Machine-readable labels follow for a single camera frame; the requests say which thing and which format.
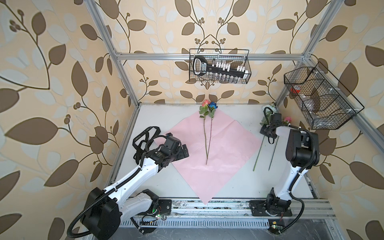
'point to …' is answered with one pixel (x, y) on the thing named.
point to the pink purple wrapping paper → (220, 150)
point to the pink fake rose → (204, 110)
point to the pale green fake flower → (268, 110)
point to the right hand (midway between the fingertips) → (266, 132)
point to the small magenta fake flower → (287, 120)
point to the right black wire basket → (322, 99)
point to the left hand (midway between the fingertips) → (183, 151)
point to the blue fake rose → (213, 106)
